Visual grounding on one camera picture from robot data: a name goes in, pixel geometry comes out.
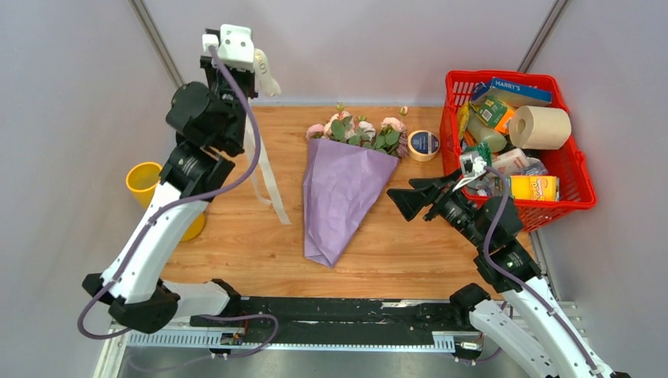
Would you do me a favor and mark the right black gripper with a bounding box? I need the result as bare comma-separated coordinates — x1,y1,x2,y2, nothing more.
384,168,488,250

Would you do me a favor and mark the cream ribbon with gold text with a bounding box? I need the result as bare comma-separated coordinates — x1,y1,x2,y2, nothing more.
244,48,291,225

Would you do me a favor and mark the purple pink wrapping paper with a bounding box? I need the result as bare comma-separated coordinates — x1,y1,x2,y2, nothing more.
302,139,400,268

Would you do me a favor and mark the pink flower bunch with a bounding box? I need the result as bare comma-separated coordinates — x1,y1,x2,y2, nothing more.
306,102,409,158

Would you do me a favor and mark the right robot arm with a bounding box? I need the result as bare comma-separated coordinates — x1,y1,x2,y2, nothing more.
387,167,626,377

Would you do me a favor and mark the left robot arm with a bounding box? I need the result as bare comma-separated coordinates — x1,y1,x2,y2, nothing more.
82,57,258,334

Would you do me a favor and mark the yellow cylindrical vase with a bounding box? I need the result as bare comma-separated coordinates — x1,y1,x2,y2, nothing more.
125,161,206,242

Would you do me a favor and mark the masking tape roll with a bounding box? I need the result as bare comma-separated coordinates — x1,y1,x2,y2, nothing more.
407,130,440,162

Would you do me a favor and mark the green crumpled wrapper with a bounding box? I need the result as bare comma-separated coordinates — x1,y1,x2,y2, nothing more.
462,141,492,166

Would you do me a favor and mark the pale green bottle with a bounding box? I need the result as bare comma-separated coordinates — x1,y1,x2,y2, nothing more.
466,113,507,153

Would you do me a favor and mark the white plastic package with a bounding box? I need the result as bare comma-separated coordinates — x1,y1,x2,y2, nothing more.
492,148,530,176

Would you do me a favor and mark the yellow sponge pack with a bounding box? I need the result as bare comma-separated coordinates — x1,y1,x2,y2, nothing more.
510,176,559,202

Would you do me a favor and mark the red plastic basket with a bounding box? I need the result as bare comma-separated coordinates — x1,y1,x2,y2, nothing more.
440,70,597,232

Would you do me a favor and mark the green orange box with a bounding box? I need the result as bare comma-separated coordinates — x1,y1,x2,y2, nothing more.
476,96,516,135

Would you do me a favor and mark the beige paper towel roll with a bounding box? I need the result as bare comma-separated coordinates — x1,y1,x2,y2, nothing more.
508,106,572,150

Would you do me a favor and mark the blue Harry's box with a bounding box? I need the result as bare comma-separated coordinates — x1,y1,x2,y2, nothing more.
470,77,552,108

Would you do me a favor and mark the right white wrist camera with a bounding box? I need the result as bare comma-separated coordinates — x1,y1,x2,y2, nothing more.
453,150,487,191

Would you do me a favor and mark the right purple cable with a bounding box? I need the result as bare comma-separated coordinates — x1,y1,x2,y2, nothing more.
454,165,607,378

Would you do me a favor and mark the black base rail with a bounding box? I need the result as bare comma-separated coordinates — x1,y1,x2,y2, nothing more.
189,295,481,353

